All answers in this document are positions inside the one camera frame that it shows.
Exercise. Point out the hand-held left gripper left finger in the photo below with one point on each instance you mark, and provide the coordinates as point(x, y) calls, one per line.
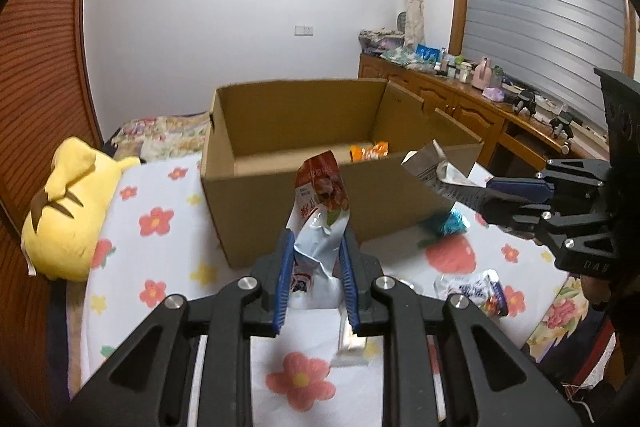
point(282, 277)

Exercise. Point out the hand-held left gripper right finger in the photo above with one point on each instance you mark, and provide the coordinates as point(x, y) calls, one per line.
point(348, 287)

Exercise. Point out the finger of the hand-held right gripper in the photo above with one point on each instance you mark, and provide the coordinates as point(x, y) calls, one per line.
point(515, 214)
point(515, 188)

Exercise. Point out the white small snack packet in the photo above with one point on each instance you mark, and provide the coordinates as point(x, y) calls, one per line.
point(350, 347)

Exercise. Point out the teal candy packet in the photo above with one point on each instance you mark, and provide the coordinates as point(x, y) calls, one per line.
point(450, 223)

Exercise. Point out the brown cardboard box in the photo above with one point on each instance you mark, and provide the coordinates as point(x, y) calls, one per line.
point(260, 207)

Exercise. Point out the plain silver packet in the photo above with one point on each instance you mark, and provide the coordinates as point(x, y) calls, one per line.
point(432, 169)

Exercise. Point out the white blue snack packet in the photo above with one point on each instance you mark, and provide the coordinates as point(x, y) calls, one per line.
point(475, 292)

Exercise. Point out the white red snack packet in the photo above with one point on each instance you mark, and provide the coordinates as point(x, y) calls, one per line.
point(320, 197)

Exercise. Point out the orange white snack packet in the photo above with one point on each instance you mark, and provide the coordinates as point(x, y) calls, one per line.
point(367, 152)

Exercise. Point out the person's right hand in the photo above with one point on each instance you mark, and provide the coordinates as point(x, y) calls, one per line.
point(596, 293)

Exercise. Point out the wooden sideboard cabinet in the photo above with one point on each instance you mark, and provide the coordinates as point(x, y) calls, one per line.
point(475, 117)

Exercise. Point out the purple cloth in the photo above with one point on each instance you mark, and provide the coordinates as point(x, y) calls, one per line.
point(494, 94)

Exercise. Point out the person's red clothing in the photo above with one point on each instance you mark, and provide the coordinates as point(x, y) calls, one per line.
point(602, 347)

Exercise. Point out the green capped bottle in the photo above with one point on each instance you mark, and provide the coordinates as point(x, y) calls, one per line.
point(497, 77)

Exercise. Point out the pink bottle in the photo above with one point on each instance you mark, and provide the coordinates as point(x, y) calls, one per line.
point(482, 74)

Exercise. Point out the white floral printed blanket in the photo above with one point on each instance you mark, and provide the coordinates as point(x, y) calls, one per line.
point(165, 257)

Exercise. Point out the white bottle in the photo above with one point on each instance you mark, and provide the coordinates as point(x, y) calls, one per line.
point(457, 71)

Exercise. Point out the blue box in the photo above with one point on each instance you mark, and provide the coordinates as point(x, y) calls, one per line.
point(429, 53)

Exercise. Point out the grey window blind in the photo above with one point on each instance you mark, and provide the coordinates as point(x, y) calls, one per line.
point(540, 7)

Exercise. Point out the pastel floral quilt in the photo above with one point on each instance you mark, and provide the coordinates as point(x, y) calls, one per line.
point(160, 132)

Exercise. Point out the pile of folded clothes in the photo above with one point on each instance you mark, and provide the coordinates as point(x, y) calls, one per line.
point(385, 42)

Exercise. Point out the grey small fan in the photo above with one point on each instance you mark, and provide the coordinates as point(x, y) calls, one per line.
point(402, 22)

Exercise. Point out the yellow plush toy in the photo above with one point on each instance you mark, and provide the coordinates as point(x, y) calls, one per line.
point(70, 207)

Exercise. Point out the wooden louvered wardrobe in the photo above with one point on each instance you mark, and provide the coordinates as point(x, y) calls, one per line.
point(45, 57)

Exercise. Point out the white wall switch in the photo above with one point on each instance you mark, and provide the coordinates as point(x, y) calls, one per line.
point(303, 30)

